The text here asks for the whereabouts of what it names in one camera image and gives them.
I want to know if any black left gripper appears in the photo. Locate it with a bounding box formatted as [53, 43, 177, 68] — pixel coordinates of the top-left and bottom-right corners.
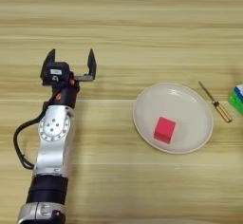
[40, 47, 97, 109]

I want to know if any red cube block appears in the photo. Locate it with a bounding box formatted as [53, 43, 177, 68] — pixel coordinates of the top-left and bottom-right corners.
[153, 116, 177, 144]

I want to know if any white round plate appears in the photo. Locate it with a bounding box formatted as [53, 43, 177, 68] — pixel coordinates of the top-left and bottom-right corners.
[132, 82, 215, 155]

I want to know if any screwdriver with amber handle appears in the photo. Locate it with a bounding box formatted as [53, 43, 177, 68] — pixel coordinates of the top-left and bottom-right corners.
[197, 81, 234, 123]

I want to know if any multicolour puzzle cube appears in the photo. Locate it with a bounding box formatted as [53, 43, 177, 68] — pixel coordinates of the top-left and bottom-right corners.
[227, 84, 243, 117]

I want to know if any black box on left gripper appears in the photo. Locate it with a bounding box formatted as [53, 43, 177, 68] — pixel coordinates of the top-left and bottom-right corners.
[47, 61, 70, 85]

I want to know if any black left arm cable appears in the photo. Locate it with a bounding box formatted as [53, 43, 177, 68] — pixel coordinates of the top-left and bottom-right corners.
[12, 88, 61, 171]

